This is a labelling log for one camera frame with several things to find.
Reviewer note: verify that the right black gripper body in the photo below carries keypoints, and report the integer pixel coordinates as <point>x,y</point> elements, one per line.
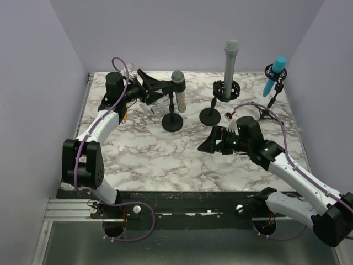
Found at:
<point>230,142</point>

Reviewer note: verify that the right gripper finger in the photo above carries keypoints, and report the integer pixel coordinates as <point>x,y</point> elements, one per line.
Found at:
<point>211,145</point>
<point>216,134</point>

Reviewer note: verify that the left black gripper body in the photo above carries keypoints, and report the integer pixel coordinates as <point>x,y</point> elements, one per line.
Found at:
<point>134,91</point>

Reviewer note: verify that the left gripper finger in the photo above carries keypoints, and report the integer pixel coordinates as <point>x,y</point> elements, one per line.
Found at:
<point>150,83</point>
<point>152,97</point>

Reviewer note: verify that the glitter handle microphone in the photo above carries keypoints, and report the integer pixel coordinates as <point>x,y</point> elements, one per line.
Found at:
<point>178,79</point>

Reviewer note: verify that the black round-base mic stand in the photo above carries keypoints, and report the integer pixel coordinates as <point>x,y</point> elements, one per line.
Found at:
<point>172,121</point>

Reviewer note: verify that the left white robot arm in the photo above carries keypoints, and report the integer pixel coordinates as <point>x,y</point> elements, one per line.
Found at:
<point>82,159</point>

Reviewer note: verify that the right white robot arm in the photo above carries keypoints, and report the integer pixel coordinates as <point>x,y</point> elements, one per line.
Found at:
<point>324,209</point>

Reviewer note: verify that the black tripod mic stand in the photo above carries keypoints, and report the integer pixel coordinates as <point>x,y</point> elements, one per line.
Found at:
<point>264,113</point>

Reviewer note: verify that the tall grey microphone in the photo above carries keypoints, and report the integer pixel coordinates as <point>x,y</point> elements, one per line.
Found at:
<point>231,50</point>

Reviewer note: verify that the blue microphone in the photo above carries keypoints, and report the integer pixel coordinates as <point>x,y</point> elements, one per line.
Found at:
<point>274,72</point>

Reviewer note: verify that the clear plastic screw box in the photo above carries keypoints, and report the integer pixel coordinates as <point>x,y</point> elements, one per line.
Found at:
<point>161,108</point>

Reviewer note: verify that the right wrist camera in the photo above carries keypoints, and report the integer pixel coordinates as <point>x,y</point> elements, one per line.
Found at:
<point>232,122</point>

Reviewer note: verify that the black shock-mount mic stand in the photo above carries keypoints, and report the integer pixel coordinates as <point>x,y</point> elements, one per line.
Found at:
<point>211,116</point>

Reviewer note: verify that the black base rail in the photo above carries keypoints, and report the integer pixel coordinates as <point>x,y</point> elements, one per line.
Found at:
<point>186,211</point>

